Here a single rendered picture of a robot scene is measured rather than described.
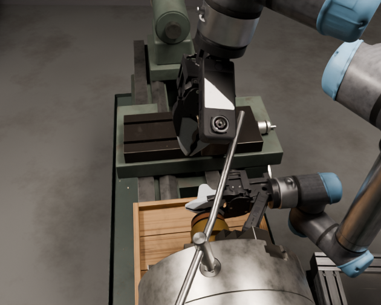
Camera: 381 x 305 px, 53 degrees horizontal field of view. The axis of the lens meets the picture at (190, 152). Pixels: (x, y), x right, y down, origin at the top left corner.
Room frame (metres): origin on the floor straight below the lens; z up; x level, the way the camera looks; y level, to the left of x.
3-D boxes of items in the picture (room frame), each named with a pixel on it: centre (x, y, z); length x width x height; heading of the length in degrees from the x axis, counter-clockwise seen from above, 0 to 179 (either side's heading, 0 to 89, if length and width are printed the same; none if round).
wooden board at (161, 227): (0.54, -0.03, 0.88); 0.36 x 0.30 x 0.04; 97
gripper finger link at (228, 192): (0.53, -0.08, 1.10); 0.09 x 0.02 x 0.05; 97
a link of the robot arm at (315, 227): (0.56, -0.30, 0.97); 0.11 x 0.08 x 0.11; 33
